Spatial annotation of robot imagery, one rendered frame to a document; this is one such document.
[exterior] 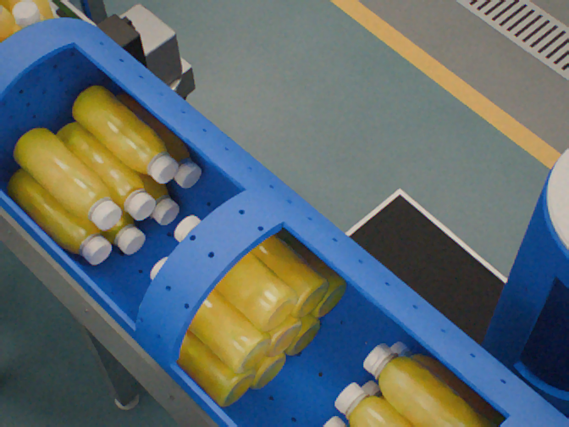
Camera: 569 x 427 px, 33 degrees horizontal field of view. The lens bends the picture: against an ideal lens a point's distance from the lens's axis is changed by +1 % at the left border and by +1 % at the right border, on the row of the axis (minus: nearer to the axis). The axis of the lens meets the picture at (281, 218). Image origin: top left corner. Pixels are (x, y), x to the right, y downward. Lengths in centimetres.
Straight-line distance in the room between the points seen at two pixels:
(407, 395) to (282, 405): 23
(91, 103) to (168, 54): 48
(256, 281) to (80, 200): 29
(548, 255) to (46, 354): 143
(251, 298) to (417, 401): 23
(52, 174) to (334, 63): 166
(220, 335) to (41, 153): 38
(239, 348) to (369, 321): 22
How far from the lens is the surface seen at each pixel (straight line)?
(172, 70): 187
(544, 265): 145
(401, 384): 115
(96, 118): 137
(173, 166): 133
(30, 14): 159
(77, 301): 151
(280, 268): 120
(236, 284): 116
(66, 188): 132
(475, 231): 257
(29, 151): 137
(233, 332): 117
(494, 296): 232
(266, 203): 115
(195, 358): 123
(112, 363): 211
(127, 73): 130
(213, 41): 295
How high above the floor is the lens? 219
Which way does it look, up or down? 59 degrees down
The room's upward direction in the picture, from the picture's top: 3 degrees counter-clockwise
